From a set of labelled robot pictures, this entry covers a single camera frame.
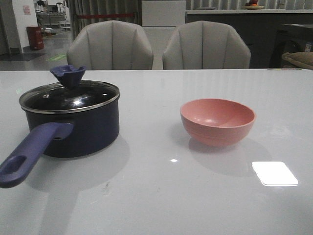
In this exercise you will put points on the pink bowl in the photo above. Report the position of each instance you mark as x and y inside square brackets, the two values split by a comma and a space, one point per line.
[217, 122]

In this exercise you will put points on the dark blue saucepan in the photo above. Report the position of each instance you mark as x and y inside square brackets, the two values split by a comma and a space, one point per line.
[62, 136]

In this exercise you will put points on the glass lid blue knob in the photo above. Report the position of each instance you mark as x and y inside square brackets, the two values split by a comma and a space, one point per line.
[71, 94]

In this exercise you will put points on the right grey upholstered chair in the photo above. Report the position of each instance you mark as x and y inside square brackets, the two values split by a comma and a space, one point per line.
[205, 45]

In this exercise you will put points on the grey upholstered chair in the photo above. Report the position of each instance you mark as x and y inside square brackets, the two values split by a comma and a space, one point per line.
[111, 45]
[205, 45]

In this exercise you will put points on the left grey upholstered chair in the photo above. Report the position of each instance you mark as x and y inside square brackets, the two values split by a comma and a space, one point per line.
[111, 45]

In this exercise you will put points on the white cabinet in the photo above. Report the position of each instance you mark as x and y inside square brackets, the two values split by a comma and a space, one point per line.
[159, 20]

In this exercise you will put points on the grey counter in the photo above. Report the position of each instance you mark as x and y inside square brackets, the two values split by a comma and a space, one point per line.
[257, 28]

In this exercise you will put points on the fruit plate on counter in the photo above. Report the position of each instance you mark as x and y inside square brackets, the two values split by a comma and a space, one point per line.
[252, 5]

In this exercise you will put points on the red trash bin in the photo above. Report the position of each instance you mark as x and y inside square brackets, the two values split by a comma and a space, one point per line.
[35, 37]

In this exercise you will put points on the beige cushion basket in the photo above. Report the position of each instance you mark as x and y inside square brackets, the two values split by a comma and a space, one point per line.
[302, 60]

